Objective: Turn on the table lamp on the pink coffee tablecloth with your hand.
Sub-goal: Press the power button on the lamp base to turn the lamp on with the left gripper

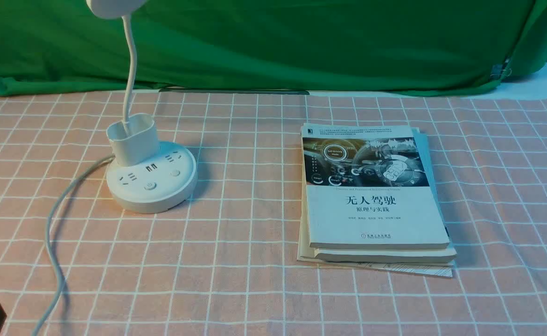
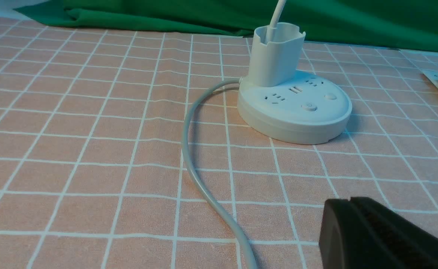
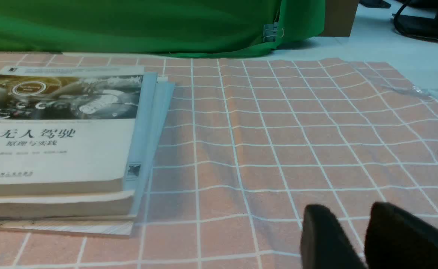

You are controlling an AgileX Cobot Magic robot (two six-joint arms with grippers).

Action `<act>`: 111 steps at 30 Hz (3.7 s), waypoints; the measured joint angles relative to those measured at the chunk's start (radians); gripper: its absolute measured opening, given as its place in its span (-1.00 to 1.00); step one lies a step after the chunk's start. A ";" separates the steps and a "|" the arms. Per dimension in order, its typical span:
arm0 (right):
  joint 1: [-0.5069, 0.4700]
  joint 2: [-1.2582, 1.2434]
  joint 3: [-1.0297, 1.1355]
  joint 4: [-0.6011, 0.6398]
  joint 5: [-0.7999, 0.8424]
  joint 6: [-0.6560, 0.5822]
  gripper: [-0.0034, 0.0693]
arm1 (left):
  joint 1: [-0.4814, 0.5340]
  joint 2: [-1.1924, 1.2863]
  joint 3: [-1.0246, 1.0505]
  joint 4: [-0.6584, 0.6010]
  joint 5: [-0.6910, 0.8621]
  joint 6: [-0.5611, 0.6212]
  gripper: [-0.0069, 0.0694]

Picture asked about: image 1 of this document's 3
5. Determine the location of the green backdrop cloth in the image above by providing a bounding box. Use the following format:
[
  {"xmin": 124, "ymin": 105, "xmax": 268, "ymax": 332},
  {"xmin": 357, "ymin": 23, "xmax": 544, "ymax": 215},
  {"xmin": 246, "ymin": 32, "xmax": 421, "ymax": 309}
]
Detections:
[{"xmin": 0, "ymin": 0, "xmax": 547, "ymax": 97}]

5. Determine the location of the white lamp power cable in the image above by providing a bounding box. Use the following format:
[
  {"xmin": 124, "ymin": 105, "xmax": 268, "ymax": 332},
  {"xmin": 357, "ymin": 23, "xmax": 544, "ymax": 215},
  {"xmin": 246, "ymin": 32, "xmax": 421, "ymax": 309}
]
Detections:
[{"xmin": 31, "ymin": 155, "xmax": 115, "ymax": 336}]

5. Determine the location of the metal binder clip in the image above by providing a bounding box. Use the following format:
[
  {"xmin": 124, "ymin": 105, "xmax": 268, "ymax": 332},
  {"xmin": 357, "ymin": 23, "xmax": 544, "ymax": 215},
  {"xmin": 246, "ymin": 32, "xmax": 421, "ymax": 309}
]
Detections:
[{"xmin": 490, "ymin": 58, "xmax": 511, "ymax": 81}]

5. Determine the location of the white self-driving textbook on top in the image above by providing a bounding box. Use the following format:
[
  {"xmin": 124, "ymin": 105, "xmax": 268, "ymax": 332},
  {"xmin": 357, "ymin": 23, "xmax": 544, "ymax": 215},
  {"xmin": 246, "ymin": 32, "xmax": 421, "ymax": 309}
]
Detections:
[{"xmin": 302, "ymin": 123, "xmax": 450, "ymax": 250}]

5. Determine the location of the pink checkered tablecloth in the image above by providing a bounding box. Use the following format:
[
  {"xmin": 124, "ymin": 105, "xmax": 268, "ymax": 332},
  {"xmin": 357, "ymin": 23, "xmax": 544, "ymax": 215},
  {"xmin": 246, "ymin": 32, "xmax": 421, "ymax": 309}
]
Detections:
[{"xmin": 0, "ymin": 91, "xmax": 547, "ymax": 336}]

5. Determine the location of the white desk lamp with sockets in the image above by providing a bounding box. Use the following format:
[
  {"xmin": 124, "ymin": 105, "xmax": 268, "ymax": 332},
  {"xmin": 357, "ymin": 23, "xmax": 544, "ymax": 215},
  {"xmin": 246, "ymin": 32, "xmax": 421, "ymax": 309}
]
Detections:
[{"xmin": 86, "ymin": 0, "xmax": 197, "ymax": 213}]

